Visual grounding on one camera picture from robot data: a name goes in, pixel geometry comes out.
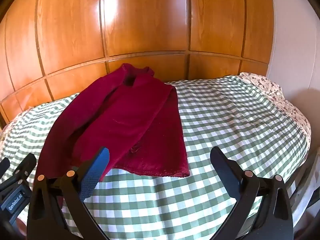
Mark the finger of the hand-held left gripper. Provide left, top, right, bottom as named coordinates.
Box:
left=0, top=158, right=10, bottom=180
left=9, top=153, right=37, bottom=182

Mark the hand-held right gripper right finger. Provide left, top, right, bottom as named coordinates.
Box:
left=210, top=146, right=293, bottom=240

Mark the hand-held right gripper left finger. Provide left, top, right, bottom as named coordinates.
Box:
left=27, top=146, right=111, bottom=240

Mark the dark red sweater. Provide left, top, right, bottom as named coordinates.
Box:
left=34, top=63, right=191, bottom=205

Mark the green checked blanket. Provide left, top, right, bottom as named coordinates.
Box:
left=0, top=75, right=309, bottom=240

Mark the floral bed sheet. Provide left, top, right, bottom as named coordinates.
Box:
left=239, top=72, right=312, bottom=140

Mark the pale bed frame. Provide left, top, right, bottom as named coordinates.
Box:
left=287, top=150, right=320, bottom=215

